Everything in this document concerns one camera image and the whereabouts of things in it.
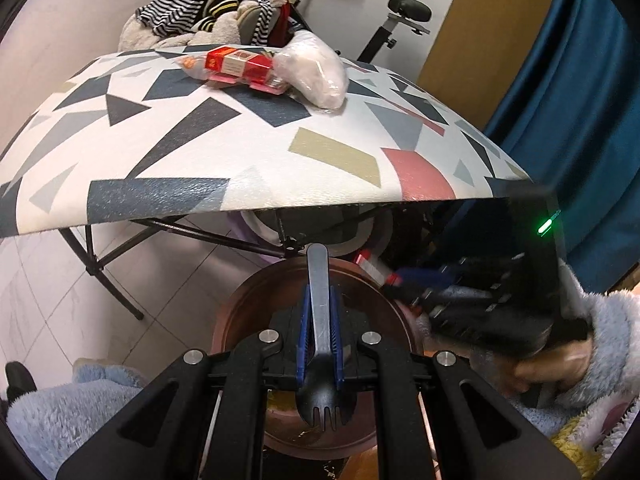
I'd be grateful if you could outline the black folding table frame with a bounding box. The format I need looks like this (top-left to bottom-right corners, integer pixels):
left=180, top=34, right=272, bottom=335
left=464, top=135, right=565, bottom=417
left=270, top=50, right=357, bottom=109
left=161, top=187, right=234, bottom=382
left=82, top=205, right=441, bottom=321

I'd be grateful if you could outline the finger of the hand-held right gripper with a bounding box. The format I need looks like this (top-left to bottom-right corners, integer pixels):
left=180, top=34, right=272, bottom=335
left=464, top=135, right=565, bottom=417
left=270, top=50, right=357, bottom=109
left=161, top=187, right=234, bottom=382
left=392, top=260, right=482, bottom=288
left=400, top=286, right=496, bottom=317

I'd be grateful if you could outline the person's right hand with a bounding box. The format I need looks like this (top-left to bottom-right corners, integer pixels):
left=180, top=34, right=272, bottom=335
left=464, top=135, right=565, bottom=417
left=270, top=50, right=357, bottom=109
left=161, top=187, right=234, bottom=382
left=510, top=337, right=593, bottom=401

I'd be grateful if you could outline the small red packet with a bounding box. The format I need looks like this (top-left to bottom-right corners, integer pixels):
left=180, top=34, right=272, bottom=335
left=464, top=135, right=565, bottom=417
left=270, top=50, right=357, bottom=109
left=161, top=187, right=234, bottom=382
left=352, top=251, right=401, bottom=286

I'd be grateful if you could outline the white round basin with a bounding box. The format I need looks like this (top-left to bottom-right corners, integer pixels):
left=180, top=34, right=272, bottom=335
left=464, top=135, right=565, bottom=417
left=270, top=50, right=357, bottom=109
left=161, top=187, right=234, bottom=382
left=227, top=207, right=396, bottom=263

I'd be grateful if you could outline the dark jacket with yellow stripe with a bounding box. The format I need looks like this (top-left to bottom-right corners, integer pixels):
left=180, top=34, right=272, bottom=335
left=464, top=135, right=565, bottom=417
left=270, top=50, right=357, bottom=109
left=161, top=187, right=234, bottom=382
left=192, top=0, right=251, bottom=36

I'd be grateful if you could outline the red cloth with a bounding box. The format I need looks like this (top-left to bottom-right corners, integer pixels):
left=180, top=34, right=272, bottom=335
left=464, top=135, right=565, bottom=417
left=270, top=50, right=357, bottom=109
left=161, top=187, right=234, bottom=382
left=272, top=2, right=296, bottom=46

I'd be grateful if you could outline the light blue fluffy robe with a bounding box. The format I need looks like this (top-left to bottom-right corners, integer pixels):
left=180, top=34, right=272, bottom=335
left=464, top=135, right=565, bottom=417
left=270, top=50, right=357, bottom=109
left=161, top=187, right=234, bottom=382
left=5, top=357, right=640, bottom=480

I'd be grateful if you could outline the brown round bin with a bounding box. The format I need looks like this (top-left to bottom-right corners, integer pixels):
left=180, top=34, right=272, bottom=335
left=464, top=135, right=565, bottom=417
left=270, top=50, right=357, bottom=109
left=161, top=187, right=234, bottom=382
left=211, top=259, right=428, bottom=457

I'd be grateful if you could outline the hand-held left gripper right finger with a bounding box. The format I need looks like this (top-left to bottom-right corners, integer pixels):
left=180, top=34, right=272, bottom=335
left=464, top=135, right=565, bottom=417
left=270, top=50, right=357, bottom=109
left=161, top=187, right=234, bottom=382
left=330, top=285, right=583, bottom=480

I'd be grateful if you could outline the person's right forearm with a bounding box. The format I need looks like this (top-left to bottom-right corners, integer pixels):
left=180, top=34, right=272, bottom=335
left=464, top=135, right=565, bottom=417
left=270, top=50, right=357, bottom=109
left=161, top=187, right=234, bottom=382
left=550, top=257, right=640, bottom=411

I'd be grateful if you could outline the black plastic spork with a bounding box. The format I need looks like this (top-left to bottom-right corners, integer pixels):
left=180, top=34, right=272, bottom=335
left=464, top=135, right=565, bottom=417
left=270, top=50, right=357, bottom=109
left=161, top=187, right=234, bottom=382
left=296, top=243, right=342, bottom=432

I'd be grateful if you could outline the blue curtain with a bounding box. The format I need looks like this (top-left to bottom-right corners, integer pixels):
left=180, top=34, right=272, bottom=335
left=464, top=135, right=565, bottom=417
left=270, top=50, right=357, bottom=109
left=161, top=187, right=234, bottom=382
left=482, top=0, right=640, bottom=281

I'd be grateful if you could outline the black chair caster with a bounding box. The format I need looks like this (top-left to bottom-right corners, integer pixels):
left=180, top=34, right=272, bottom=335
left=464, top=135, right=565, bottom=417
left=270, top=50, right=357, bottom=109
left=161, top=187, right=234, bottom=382
left=4, top=361, right=38, bottom=403

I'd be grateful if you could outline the black exercise bike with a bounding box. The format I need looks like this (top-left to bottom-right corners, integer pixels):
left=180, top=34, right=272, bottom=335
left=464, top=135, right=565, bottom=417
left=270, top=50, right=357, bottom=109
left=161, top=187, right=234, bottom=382
left=270, top=0, right=433, bottom=63

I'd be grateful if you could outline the wooden door panel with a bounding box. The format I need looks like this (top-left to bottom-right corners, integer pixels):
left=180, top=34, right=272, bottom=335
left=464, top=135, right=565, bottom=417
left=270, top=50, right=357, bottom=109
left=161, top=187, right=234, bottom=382
left=417, top=0, right=563, bottom=131

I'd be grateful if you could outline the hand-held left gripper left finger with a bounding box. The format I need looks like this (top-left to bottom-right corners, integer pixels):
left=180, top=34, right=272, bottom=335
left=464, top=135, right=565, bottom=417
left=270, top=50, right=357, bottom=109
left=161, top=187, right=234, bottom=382
left=55, top=285, right=313, bottom=480

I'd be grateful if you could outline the white plastic bag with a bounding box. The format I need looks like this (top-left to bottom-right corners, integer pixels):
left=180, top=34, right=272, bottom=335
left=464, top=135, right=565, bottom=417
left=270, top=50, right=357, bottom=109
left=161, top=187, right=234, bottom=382
left=272, top=30, right=349, bottom=115

